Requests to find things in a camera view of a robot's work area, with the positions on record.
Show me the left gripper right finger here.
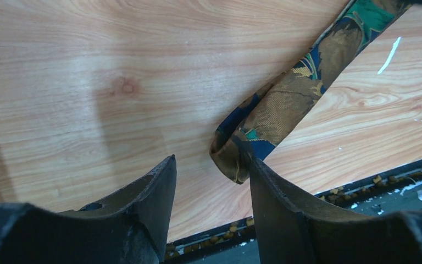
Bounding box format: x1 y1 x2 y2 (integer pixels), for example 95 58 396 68
235 138 422 263

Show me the blue green brown tie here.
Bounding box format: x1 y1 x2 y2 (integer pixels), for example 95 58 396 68
209 0 412 184

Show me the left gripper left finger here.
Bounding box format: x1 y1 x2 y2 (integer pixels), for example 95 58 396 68
0 155 177 263

